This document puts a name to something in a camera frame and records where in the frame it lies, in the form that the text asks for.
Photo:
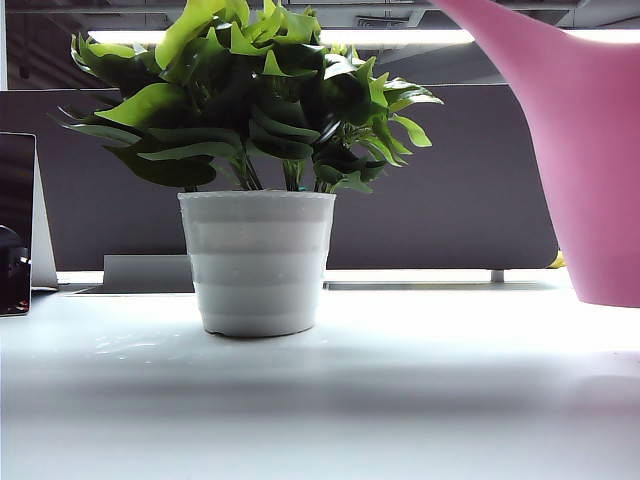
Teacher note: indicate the pink plastic watering can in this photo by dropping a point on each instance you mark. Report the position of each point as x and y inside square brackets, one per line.
[590, 175]

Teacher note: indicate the green plant in white pot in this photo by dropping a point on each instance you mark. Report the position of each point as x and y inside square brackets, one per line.
[255, 260]

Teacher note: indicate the dark grey desk partition panel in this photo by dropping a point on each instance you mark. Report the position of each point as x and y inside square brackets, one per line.
[450, 200]

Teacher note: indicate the long ceiling light strip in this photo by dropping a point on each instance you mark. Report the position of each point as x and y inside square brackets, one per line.
[400, 37]

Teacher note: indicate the ceiling air vent grille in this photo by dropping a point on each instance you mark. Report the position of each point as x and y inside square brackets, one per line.
[375, 22]

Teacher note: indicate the small yellow object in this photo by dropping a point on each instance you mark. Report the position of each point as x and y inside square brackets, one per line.
[559, 261]

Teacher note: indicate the silver partition foot bracket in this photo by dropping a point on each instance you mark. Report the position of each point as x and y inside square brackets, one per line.
[497, 276]

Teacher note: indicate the black monitor with silver frame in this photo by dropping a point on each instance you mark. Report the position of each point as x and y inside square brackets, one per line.
[15, 175]

